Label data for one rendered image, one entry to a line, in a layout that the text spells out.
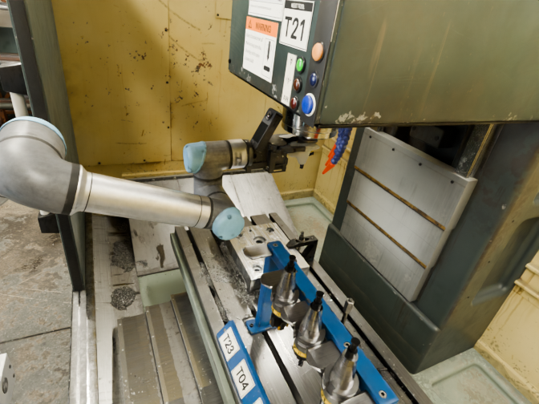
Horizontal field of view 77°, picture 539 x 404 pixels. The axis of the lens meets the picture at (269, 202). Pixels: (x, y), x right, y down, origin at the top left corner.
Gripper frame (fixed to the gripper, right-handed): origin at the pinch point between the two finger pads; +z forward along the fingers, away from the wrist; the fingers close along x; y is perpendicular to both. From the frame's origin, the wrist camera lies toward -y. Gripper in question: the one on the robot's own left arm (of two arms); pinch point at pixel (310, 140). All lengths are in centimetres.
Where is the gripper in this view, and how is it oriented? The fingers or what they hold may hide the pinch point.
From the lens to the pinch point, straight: 98.2
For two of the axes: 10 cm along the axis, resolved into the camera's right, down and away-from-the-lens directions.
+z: 9.0, -1.4, 4.1
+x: 4.2, 5.0, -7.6
